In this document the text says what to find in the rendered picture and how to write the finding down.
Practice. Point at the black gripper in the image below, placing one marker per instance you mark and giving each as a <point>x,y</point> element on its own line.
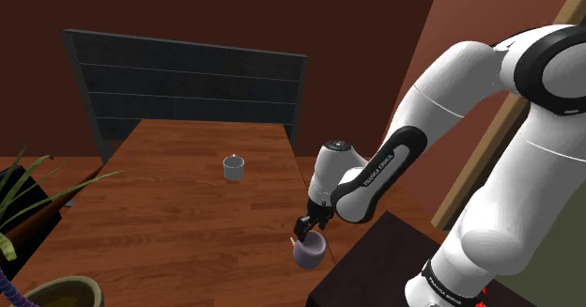
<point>319,210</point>

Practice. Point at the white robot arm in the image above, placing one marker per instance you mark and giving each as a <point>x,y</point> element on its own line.
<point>512,196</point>

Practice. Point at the small orange stick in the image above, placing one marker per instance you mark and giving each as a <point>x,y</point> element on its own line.
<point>293,242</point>

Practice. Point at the purple cup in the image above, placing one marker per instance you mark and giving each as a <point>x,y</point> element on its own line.
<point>311,253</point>

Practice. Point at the dark robot stand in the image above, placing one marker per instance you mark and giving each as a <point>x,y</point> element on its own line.
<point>380,260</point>

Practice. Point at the grey mug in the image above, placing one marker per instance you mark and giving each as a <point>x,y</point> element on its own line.
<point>233,168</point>

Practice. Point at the brown wooden table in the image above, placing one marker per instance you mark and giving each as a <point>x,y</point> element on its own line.
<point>174,214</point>

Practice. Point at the dark grey panelled cabinet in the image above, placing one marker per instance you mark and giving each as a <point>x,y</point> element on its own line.
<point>183,86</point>

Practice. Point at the olive plant pot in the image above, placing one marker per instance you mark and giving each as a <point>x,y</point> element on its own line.
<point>68,292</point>

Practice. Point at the green leafy plant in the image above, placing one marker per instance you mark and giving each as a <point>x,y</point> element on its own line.
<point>27,196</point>

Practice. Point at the black box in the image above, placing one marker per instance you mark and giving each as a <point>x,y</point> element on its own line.
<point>23,205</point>

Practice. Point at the purple striped stem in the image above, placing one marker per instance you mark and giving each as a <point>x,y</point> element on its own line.
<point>11,292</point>

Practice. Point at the light wooden door frame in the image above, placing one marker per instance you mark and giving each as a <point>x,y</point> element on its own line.
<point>494,132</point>

